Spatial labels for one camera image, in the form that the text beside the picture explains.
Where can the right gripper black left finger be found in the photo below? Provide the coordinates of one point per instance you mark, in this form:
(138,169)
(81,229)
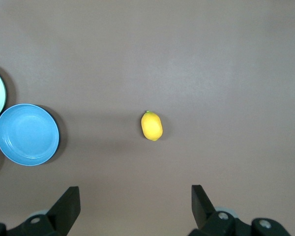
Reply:
(64,211)

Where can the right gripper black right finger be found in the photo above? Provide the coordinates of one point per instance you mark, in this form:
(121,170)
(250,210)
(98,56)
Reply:
(201,209)

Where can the yellow lemon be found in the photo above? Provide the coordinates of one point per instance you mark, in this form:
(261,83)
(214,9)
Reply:
(152,126)

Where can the blue plate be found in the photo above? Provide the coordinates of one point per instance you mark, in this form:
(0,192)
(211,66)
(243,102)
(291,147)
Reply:
(27,134)

